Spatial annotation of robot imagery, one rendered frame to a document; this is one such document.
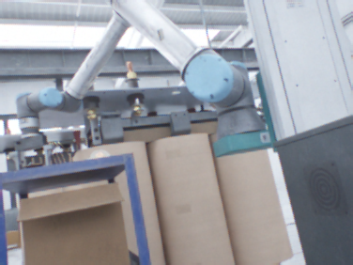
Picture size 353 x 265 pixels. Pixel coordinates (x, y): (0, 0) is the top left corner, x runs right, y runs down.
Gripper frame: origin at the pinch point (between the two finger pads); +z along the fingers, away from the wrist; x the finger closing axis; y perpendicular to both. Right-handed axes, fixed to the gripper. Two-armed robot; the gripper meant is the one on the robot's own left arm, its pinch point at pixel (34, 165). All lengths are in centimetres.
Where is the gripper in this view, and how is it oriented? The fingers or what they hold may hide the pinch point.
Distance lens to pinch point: 167.6
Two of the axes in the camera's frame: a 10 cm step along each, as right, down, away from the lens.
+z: 1.9, 9.7, -1.7
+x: 9.8, -2.0, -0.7
